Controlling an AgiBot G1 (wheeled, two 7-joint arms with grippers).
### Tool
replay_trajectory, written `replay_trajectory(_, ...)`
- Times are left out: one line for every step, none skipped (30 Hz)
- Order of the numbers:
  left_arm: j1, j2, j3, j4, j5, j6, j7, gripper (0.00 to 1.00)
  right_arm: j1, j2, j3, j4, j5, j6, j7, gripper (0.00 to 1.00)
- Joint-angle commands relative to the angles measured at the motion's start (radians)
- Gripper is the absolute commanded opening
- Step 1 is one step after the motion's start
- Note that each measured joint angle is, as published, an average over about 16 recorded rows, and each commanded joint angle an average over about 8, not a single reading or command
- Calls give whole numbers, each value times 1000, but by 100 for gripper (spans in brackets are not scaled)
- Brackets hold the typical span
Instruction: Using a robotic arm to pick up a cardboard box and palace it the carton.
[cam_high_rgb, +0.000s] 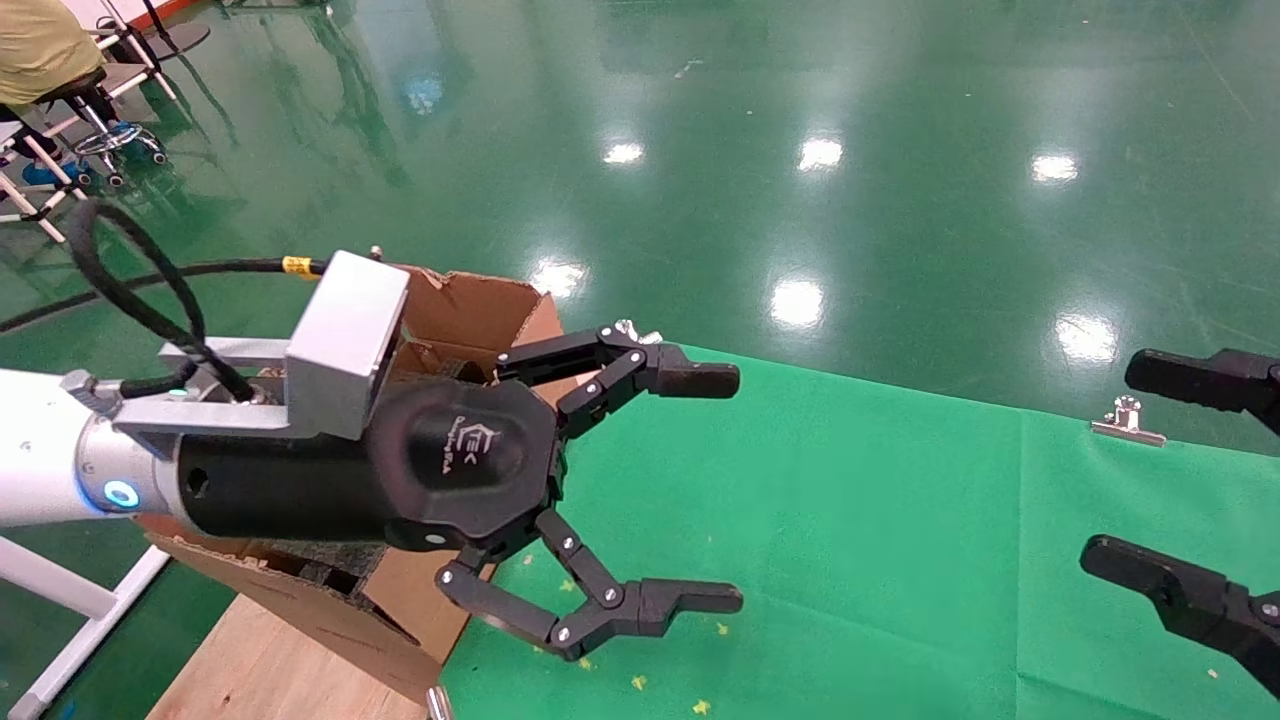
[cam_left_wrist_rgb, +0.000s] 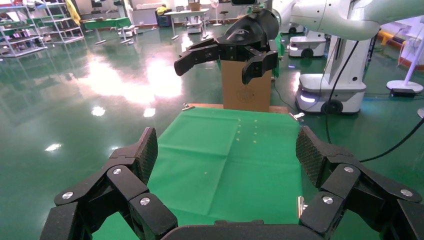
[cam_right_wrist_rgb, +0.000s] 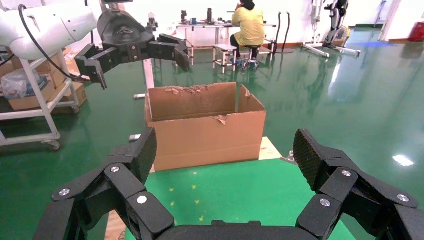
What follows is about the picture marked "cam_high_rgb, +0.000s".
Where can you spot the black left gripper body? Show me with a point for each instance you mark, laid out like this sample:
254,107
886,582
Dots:
450,470

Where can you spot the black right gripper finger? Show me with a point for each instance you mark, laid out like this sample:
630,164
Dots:
1200,375
1170,590

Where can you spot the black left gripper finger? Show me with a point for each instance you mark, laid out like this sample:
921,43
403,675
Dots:
690,380
690,597

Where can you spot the large open cardboard carton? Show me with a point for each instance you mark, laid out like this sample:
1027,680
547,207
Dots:
330,630

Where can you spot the black foam insert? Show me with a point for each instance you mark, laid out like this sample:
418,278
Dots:
325,572

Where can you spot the green table cloth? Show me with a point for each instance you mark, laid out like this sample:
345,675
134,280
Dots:
900,560

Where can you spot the blue shoe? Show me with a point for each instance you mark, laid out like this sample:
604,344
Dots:
45,175

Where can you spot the black wheeled stool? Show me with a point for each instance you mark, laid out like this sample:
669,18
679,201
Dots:
95,110

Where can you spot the black round stand base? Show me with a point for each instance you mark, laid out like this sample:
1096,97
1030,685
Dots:
180,38

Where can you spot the person in yellow shirt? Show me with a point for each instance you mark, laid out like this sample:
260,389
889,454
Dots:
40,45

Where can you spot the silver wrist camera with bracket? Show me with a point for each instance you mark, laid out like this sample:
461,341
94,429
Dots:
345,340

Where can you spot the white table leg frame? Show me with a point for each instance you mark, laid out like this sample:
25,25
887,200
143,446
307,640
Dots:
50,585

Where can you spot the white pipe frame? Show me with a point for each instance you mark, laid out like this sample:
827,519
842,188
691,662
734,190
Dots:
140,50
40,200

